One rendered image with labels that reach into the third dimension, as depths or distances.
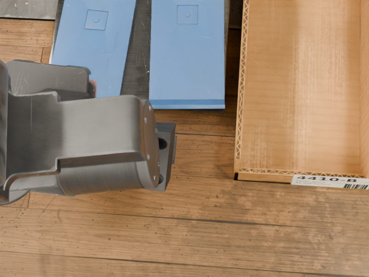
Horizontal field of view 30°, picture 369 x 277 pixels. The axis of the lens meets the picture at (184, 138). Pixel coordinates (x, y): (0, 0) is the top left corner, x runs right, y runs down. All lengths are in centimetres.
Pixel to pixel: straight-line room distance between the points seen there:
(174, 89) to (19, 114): 25
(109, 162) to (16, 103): 7
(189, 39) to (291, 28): 10
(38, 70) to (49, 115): 12
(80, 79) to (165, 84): 13
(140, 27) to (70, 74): 16
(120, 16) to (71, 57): 6
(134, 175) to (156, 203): 22
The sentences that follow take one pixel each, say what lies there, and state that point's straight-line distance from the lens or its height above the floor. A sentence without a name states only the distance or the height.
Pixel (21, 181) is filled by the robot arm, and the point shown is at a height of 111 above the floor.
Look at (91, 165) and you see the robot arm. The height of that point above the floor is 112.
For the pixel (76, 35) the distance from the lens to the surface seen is 68.
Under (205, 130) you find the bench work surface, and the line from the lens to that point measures 65.
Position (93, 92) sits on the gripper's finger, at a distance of 55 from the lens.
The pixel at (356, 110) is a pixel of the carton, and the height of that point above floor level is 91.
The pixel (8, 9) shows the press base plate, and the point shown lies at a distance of 74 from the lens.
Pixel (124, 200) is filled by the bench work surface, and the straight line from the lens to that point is 64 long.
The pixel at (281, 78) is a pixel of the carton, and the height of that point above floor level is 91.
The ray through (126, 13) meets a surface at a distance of 68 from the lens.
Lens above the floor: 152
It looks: 72 degrees down
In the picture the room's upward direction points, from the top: 8 degrees counter-clockwise
